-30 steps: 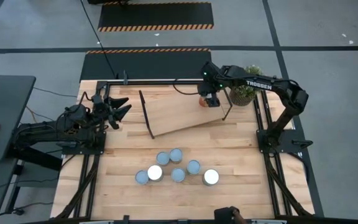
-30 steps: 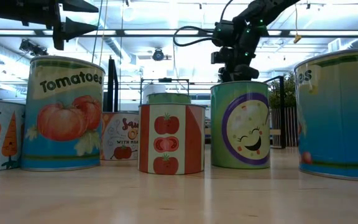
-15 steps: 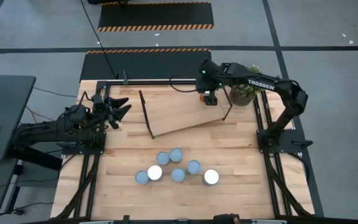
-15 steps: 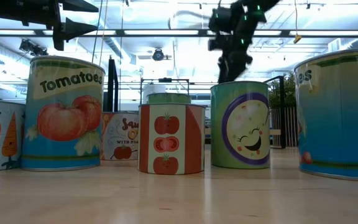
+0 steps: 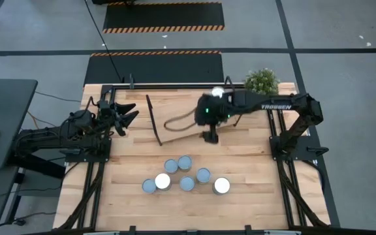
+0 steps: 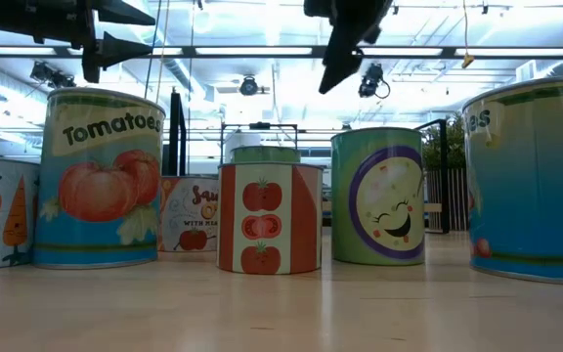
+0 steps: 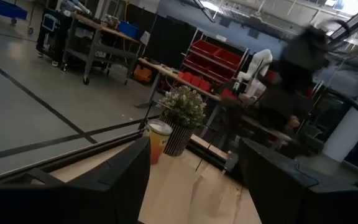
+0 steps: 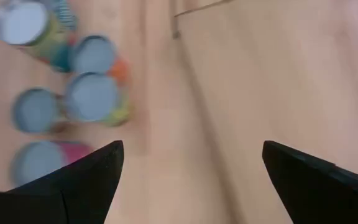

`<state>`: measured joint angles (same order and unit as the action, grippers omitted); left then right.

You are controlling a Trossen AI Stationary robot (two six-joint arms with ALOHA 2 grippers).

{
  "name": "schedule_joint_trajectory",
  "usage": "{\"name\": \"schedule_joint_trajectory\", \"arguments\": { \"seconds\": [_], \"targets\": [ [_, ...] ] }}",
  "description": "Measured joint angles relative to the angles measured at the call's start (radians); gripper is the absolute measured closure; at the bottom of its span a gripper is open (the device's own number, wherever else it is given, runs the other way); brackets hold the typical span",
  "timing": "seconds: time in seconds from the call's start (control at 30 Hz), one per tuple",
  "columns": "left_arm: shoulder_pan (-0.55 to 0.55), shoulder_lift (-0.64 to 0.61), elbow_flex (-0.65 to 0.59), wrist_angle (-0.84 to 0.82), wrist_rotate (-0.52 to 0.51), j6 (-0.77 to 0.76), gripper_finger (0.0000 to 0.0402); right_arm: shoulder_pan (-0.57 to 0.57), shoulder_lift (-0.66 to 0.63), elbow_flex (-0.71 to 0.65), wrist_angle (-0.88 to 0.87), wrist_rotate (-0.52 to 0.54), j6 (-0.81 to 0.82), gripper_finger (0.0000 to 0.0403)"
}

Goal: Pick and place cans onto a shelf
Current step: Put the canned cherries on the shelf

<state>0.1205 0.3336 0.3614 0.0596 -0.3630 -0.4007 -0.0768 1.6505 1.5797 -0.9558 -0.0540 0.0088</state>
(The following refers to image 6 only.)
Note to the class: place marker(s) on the white cylinder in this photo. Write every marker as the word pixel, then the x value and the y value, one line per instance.
pixel 242 142

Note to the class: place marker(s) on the black ceiling spotlight pair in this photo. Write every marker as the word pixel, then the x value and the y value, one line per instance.
pixel 49 75

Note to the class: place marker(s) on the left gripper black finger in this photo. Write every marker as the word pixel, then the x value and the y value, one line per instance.
pixel 120 50
pixel 120 11

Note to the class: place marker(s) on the green smiling face can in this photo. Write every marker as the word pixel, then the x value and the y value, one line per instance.
pixel 379 195

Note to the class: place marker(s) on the thin black rounded frame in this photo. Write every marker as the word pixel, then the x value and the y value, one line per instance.
pixel 259 126

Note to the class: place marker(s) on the white slatted fence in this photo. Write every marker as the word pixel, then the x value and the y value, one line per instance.
pixel 457 200

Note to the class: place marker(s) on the thick black post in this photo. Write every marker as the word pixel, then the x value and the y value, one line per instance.
pixel 177 132

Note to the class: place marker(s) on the large blue Tomatoes can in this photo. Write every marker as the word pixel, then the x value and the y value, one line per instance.
pixel 531 195
pixel 96 195

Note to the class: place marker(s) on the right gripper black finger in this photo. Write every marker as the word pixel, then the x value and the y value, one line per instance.
pixel 341 54

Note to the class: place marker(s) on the white sauce label can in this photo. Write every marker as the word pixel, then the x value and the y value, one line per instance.
pixel 188 215

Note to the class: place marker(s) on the green leafy plant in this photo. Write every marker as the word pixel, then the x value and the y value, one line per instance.
pixel 445 144

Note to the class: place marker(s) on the black metal stand frame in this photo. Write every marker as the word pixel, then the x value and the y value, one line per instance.
pixel 443 171

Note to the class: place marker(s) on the black overhead rig beam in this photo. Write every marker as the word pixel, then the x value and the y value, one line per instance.
pixel 281 51

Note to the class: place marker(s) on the small green can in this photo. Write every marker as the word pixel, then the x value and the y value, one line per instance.
pixel 264 155

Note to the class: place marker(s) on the red white diced tomatoes can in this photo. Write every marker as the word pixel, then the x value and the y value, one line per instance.
pixel 262 220

